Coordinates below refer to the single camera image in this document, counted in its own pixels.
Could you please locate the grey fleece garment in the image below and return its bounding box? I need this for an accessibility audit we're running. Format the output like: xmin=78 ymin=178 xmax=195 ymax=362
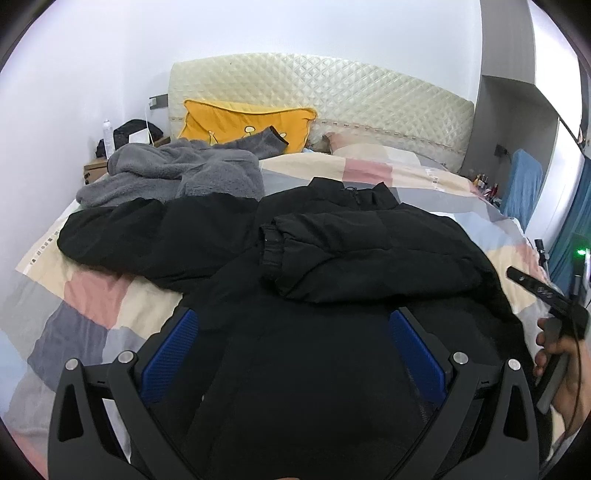
xmin=75 ymin=126 xmax=289 ymax=208

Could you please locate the cream quilted headboard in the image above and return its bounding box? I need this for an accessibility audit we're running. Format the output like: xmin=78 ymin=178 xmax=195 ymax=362
xmin=166 ymin=52 xmax=476 ymax=175

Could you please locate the blue curtain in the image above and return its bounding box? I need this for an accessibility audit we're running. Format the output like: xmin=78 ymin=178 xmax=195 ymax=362
xmin=547 ymin=157 xmax=591 ymax=291

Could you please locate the pastel patchwork quilt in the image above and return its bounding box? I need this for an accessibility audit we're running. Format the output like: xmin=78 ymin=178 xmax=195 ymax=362
xmin=0 ymin=150 xmax=555 ymax=472

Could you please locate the grey white wardrobe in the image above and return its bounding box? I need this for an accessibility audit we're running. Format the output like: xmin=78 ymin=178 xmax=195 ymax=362
xmin=473 ymin=0 xmax=591 ymax=222

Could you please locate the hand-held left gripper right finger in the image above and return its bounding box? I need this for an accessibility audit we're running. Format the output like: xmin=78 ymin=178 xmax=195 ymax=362
xmin=388 ymin=307 xmax=541 ymax=480

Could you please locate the person's right hand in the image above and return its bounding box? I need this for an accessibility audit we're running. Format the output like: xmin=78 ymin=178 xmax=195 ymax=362
xmin=532 ymin=318 xmax=591 ymax=437

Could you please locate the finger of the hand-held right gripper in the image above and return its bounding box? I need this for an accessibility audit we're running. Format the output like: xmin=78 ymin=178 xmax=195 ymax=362
xmin=506 ymin=266 xmax=568 ymax=306

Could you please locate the wooden nightstand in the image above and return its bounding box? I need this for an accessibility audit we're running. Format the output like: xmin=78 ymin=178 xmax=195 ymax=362
xmin=83 ymin=157 xmax=112 ymax=184

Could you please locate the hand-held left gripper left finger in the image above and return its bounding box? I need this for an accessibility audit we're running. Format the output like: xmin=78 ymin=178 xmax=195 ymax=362
xmin=47 ymin=307 xmax=204 ymax=480

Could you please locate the black desk device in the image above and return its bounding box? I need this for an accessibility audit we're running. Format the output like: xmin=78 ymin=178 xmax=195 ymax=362
xmin=534 ymin=237 xmax=551 ymax=274

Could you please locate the pink pillow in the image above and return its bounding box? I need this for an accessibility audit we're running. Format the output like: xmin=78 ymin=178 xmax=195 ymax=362
xmin=323 ymin=131 xmax=416 ymax=158

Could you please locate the yellow pillow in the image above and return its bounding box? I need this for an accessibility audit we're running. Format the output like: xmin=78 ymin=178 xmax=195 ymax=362
xmin=177 ymin=99 xmax=318 ymax=155

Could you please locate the blue covered chair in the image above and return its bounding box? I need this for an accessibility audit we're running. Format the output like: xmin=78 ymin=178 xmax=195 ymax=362
xmin=501 ymin=148 xmax=544 ymax=234

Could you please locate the black padded jacket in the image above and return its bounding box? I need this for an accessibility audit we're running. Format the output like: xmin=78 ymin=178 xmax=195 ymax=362
xmin=56 ymin=176 xmax=539 ymax=480

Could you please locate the row of cosmetic bottles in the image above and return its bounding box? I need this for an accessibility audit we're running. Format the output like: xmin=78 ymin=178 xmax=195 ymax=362
xmin=468 ymin=171 xmax=504 ymax=204

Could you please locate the black bag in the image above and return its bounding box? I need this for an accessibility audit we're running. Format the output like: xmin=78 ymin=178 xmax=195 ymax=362
xmin=96 ymin=119 xmax=164 ymax=158

